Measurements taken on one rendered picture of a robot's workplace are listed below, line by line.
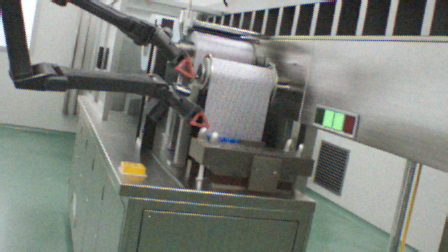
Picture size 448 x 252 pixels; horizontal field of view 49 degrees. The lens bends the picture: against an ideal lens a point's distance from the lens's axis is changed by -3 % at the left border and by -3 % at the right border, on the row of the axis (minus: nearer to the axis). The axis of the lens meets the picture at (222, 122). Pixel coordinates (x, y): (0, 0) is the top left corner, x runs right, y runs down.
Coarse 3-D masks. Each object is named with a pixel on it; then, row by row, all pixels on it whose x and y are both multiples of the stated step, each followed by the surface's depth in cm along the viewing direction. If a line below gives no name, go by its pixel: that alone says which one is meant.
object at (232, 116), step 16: (208, 96) 179; (224, 96) 181; (240, 96) 183; (208, 112) 180; (224, 112) 182; (240, 112) 184; (256, 112) 186; (224, 128) 183; (240, 128) 185; (256, 128) 187
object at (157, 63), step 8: (160, 24) 213; (168, 24) 204; (152, 48) 218; (152, 56) 217; (160, 56) 205; (152, 64) 215; (160, 64) 206; (152, 72) 215; (160, 72) 206; (144, 96) 220; (144, 104) 219; (144, 112) 217; (144, 120) 217; (152, 120) 208; (136, 128) 222; (144, 128) 208; (152, 128) 209; (136, 136) 221; (144, 136) 208; (152, 136) 209; (144, 144) 209; (152, 144) 210
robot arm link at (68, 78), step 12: (60, 72) 147; (72, 72) 148; (84, 72) 150; (96, 72) 154; (108, 72) 158; (48, 84) 141; (60, 84) 143; (72, 84) 148; (84, 84) 151; (96, 84) 153; (108, 84) 156; (120, 84) 158; (132, 84) 161; (144, 84) 163; (156, 84) 165; (156, 96) 167
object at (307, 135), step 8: (304, 128) 210; (312, 128) 210; (304, 136) 209; (312, 136) 210; (296, 144) 214; (304, 144) 209; (312, 144) 211; (312, 152) 211; (296, 176) 211; (296, 184) 211; (304, 184) 212; (304, 192) 213; (440, 240) 131; (440, 248) 131
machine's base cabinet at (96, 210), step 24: (72, 168) 373; (96, 168) 232; (72, 192) 347; (96, 192) 221; (72, 216) 323; (96, 216) 211; (120, 216) 157; (144, 216) 152; (168, 216) 154; (192, 216) 157; (216, 216) 159; (240, 216) 162; (264, 216) 165; (288, 216) 167; (312, 216) 170; (96, 240) 202; (120, 240) 153; (144, 240) 153; (168, 240) 155; (192, 240) 158; (216, 240) 161; (240, 240) 163; (264, 240) 166; (288, 240) 169
